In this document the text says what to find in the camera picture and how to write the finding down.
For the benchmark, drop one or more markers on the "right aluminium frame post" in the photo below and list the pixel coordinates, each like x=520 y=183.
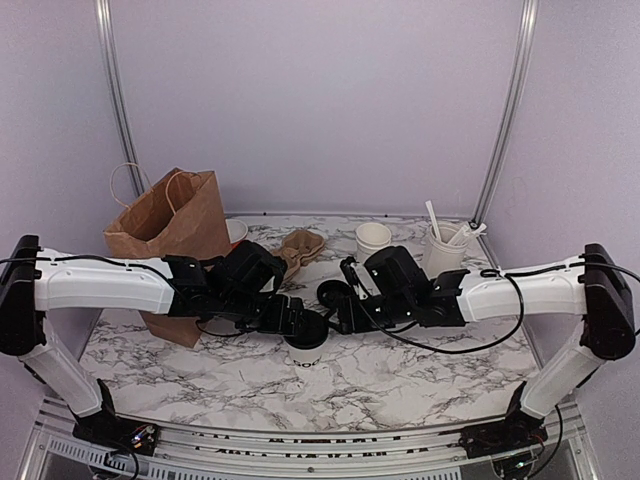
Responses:
x=516 y=86

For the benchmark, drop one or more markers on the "left aluminium frame post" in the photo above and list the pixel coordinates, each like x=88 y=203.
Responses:
x=116 y=93

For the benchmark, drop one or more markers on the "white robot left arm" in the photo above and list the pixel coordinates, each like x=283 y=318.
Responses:
x=242 y=286

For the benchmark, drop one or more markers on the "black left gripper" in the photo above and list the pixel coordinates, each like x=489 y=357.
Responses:
x=276 y=325

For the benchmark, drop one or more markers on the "white wrapped utensil packet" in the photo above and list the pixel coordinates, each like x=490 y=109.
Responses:
x=466 y=234

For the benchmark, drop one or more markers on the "white paper coffee cup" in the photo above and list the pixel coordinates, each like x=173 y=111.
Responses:
x=305 y=357

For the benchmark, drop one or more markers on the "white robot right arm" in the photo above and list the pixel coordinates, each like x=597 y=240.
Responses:
x=590 y=286

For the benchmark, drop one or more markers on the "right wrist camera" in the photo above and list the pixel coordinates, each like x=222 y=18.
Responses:
x=347 y=267

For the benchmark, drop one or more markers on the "orange white bowl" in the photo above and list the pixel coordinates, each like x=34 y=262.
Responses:
x=237 y=231

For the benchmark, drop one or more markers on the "aluminium front rail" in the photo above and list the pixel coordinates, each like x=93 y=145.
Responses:
x=192 y=452

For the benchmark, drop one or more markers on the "black cup lid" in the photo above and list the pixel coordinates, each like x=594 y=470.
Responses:
x=312 y=333

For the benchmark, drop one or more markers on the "brown paper bag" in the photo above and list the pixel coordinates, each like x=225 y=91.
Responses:
x=182 y=214

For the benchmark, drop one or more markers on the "aluminium frame post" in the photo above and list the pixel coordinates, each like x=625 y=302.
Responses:
x=516 y=86
x=116 y=93

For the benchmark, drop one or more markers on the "stack of white paper cups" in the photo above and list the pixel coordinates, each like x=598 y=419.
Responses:
x=370 y=238

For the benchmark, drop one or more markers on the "white wrapped straw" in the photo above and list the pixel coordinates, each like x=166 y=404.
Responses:
x=433 y=219

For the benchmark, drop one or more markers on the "stacked cardboard cup carriers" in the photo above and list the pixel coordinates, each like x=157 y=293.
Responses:
x=299 y=249

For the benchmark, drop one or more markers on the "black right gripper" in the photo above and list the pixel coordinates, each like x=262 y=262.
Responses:
x=351 y=321

